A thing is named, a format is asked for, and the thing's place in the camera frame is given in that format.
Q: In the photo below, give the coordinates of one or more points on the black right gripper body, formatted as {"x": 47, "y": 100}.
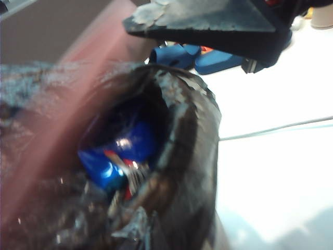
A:
{"x": 283, "y": 13}

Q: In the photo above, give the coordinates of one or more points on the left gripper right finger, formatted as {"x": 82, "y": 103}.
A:
{"x": 158, "y": 237}

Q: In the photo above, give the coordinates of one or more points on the brown desk partition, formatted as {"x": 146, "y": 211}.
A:
{"x": 39, "y": 39}

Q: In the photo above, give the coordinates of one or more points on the yellow cloth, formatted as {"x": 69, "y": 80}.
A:
{"x": 309, "y": 13}

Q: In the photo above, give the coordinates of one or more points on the blue rubber slipper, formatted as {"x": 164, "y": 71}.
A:
{"x": 179, "y": 56}
{"x": 216, "y": 62}

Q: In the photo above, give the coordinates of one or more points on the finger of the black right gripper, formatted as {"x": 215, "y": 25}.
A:
{"x": 208, "y": 20}

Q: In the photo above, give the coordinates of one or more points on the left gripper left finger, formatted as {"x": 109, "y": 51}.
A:
{"x": 135, "y": 229}

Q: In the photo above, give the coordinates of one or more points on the blue snack packet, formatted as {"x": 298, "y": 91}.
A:
{"x": 104, "y": 169}

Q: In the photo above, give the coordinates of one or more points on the black garbage bag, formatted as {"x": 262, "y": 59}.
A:
{"x": 192, "y": 156}

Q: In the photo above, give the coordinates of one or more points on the beige paper cup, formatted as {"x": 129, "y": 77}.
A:
{"x": 322, "y": 18}

